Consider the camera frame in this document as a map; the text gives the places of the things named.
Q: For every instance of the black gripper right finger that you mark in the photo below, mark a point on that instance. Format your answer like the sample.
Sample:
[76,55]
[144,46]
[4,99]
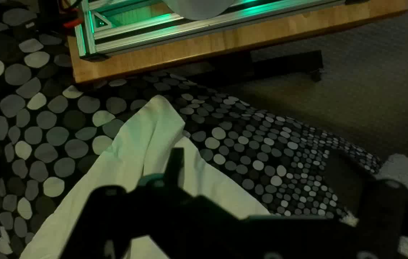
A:
[383,216]

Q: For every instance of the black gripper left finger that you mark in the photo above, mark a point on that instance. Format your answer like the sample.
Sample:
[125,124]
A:
[131,216]

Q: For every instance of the white cloth towel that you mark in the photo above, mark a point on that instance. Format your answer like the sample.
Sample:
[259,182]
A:
[135,144]

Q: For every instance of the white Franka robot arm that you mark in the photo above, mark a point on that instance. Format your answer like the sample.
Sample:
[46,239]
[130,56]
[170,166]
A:
[197,9]

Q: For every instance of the cream knitted blanket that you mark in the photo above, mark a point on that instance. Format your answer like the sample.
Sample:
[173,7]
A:
[405,170]

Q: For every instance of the black spotted duvet cover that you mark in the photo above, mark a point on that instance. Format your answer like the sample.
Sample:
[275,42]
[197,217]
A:
[34,130]

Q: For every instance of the black table foot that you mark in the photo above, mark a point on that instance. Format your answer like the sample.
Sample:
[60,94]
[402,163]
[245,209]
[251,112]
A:
[279,59]

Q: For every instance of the wooden table board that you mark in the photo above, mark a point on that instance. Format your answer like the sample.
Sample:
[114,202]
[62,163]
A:
[212,45]

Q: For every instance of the aluminium base frame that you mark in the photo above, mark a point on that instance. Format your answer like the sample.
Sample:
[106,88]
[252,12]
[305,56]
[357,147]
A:
[131,36]

